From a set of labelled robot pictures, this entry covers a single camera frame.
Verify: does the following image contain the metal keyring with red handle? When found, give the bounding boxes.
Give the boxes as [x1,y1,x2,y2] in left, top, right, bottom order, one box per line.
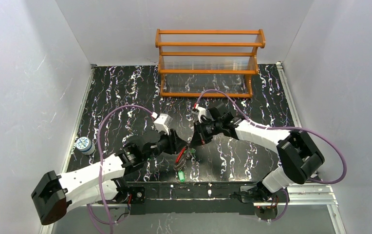
[173,146,196,172]

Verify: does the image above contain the green tag key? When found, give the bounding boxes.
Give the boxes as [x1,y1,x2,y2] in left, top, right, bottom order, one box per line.
[178,171,186,183]

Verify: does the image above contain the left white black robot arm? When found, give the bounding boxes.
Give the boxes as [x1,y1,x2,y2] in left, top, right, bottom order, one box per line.
[31,129,187,225]

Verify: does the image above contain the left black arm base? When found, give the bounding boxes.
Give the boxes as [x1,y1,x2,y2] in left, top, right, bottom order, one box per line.
[112,180,146,204]

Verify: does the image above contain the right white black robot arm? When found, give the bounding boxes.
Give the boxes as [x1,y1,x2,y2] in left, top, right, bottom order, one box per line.
[189,103,325,196]

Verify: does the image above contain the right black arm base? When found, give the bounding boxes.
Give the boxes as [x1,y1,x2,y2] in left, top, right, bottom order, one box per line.
[229,185,290,223]

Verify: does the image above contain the orange wooden shelf rack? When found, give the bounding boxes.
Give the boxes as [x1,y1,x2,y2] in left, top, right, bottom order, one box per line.
[155,29,266,98]

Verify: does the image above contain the small blue white jar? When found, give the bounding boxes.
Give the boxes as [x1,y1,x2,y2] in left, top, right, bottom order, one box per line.
[75,136,95,156]

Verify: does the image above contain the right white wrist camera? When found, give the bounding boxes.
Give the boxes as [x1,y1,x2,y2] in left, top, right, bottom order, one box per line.
[192,105,206,123]

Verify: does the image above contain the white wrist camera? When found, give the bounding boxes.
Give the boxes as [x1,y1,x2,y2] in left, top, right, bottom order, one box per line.
[192,105,206,123]
[153,114,172,135]

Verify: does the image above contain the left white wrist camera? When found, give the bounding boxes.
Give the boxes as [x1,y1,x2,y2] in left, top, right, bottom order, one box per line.
[153,114,172,135]

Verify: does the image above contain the aluminium front rail frame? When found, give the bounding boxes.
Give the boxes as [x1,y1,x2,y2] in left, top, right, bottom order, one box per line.
[39,182,347,234]

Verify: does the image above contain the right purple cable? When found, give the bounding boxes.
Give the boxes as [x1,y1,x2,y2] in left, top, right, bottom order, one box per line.
[193,89,348,223]

